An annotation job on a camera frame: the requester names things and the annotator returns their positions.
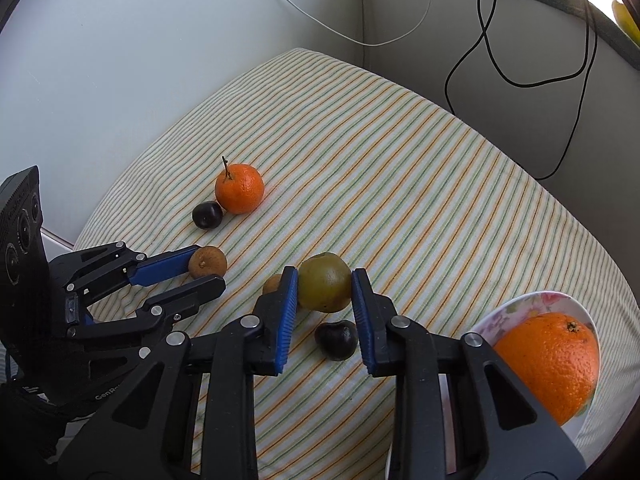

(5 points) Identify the mandarin with stem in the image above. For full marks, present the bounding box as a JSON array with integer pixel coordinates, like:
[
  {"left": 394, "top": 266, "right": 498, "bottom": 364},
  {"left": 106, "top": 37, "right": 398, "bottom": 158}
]
[{"left": 215, "top": 156, "right": 265, "bottom": 215}]

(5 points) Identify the white cable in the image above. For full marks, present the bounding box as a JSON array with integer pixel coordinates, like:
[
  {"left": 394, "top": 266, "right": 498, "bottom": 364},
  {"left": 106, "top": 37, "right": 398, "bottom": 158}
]
[{"left": 252, "top": 0, "right": 433, "bottom": 47}]

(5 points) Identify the large orange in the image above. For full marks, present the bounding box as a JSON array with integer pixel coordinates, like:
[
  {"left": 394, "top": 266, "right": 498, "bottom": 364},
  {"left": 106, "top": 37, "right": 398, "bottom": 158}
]
[{"left": 492, "top": 312, "right": 600, "bottom": 427}]

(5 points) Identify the striped table cloth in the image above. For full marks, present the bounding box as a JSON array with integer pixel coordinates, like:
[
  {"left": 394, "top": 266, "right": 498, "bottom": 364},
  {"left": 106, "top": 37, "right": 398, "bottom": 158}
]
[{"left": 72, "top": 47, "right": 640, "bottom": 480}]

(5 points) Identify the dark plum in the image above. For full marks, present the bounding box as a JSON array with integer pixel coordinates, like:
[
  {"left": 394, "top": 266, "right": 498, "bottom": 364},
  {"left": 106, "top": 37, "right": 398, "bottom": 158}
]
[
  {"left": 192, "top": 201, "right": 224, "bottom": 231},
  {"left": 314, "top": 319, "right": 359, "bottom": 362}
]

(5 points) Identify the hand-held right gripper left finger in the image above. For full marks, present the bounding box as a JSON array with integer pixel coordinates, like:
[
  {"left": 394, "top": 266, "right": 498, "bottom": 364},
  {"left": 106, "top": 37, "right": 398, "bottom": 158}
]
[{"left": 57, "top": 266, "right": 300, "bottom": 480}]

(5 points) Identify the green plum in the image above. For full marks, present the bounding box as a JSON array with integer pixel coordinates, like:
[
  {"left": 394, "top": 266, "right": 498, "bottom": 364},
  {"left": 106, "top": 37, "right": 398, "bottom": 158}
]
[{"left": 298, "top": 252, "right": 353, "bottom": 313}]

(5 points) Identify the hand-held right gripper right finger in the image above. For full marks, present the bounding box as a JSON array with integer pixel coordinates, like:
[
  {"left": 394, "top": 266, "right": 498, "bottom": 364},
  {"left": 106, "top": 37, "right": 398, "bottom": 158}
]
[{"left": 351, "top": 268, "right": 586, "bottom": 480}]

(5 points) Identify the white floral bowl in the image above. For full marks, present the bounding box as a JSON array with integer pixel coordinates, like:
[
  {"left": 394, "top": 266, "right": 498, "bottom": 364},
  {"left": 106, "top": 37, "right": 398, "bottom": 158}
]
[{"left": 385, "top": 289, "right": 601, "bottom": 480}]

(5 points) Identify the black cable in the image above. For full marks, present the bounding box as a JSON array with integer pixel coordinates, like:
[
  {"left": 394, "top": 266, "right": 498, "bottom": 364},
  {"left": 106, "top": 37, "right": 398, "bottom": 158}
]
[{"left": 445, "top": 0, "right": 599, "bottom": 181}]

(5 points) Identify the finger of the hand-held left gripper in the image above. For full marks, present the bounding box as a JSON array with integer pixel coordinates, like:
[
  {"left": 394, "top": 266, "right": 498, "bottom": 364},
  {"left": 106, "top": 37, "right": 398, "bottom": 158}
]
[
  {"left": 70, "top": 276, "right": 227, "bottom": 348},
  {"left": 50, "top": 241, "right": 201, "bottom": 296}
]

